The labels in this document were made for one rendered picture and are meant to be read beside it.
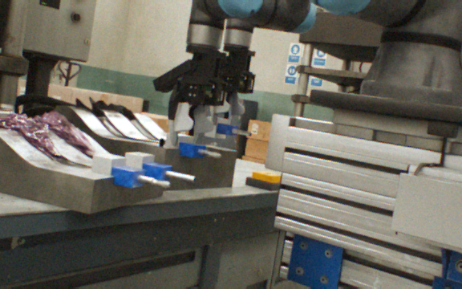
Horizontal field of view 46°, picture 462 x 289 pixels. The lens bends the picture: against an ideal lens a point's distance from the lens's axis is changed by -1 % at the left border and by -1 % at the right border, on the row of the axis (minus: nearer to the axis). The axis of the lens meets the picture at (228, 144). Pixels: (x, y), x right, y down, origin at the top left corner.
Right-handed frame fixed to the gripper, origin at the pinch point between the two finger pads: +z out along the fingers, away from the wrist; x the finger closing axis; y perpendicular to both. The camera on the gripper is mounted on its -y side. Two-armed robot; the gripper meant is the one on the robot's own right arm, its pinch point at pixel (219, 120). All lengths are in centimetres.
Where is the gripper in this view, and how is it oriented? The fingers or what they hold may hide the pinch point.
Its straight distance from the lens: 148.6
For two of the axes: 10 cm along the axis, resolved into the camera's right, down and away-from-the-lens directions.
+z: -1.5, 9.9, 0.7
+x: 5.8, 0.3, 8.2
